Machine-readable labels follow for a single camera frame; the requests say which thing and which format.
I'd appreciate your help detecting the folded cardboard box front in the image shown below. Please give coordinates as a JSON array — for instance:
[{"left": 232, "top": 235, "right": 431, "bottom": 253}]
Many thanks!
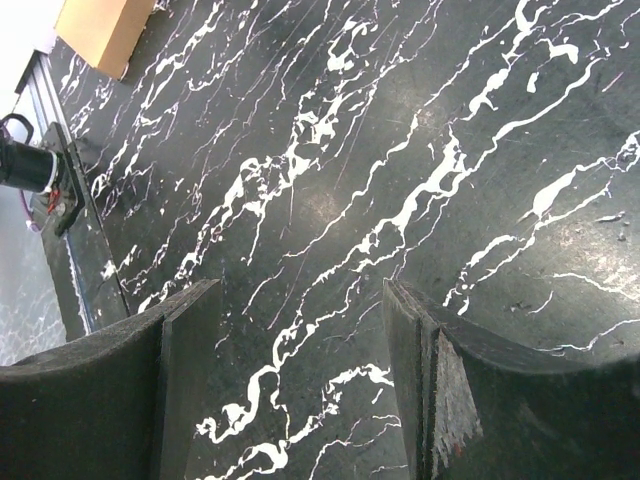
[{"left": 55, "top": 0, "right": 156, "bottom": 80}]

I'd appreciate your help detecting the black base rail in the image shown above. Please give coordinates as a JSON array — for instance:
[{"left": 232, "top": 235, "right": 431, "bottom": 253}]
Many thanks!
[{"left": 30, "top": 122, "right": 129, "bottom": 341}]

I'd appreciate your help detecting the aluminium frame rail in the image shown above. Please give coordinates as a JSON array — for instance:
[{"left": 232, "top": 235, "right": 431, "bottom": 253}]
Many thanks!
[{"left": 8, "top": 52, "right": 67, "bottom": 145}]

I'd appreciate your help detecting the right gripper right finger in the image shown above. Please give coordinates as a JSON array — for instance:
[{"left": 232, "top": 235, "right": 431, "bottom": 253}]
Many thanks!
[{"left": 382, "top": 280, "right": 639, "bottom": 479}]

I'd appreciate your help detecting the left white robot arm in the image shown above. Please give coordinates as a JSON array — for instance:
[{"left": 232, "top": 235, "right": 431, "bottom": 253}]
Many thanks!
[{"left": 1, "top": 113, "right": 63, "bottom": 195}]

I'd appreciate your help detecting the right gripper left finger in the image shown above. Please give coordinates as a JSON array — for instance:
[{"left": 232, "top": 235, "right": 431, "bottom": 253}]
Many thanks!
[{"left": 1, "top": 280, "right": 221, "bottom": 479}]

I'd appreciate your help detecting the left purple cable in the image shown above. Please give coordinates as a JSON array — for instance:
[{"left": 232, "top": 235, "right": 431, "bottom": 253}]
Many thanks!
[{"left": 14, "top": 189, "right": 41, "bottom": 234}]

